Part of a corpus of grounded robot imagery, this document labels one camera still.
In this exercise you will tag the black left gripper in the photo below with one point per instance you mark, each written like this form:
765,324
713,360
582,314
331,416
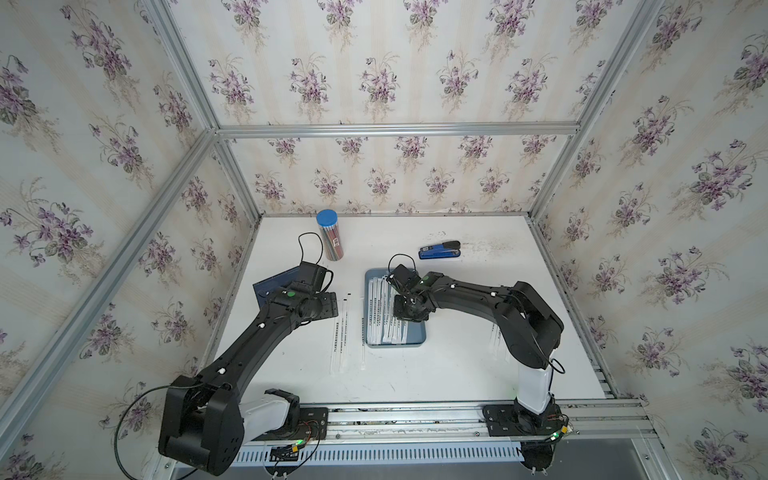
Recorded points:
329,305

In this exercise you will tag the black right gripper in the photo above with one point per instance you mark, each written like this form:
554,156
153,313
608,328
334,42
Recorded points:
417,316

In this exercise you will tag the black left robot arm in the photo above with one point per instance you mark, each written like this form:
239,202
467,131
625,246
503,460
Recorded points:
205,420

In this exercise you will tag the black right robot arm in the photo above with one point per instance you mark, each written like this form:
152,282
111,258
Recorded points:
530,328

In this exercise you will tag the blue storage tray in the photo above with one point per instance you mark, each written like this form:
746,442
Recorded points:
416,331

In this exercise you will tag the dark blue book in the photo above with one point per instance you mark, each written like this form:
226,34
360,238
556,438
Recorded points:
263,288

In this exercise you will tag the blue stapler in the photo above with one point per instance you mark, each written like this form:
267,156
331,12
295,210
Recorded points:
443,250

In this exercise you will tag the clear tube of coloured pencils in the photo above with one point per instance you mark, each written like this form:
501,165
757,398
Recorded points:
328,223

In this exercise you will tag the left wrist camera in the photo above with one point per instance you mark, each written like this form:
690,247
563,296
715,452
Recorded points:
314,278

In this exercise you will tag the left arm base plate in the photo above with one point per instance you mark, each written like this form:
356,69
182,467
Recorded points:
305,423

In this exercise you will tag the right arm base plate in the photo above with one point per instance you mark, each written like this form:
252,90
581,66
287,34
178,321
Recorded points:
512,419

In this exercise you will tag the aluminium mounting rail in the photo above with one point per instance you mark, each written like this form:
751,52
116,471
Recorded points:
455,421

